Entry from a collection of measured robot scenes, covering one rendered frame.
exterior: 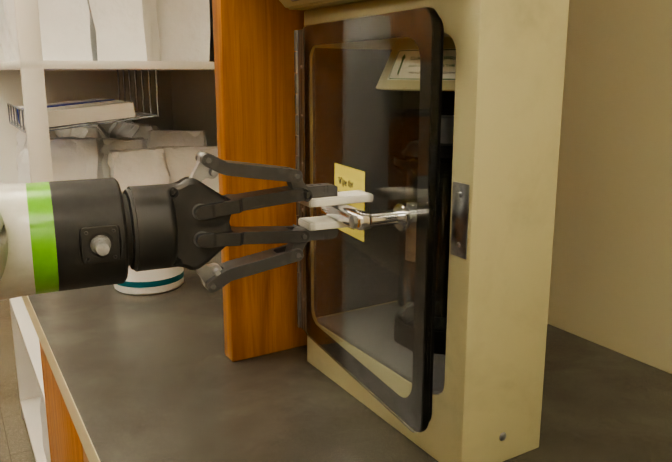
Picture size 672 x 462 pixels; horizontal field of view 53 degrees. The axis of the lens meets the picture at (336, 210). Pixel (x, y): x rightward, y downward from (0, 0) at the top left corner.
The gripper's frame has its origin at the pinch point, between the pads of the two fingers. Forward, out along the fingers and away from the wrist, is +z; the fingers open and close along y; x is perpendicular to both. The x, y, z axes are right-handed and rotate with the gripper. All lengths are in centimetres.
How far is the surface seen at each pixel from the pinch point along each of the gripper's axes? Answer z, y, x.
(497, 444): 13.4, -23.7, -10.2
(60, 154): -19, -7, 128
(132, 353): -16.2, -25.9, 34.2
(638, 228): 50, -8, 6
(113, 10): -5, 29, 118
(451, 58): 12.2, 14.9, -1.5
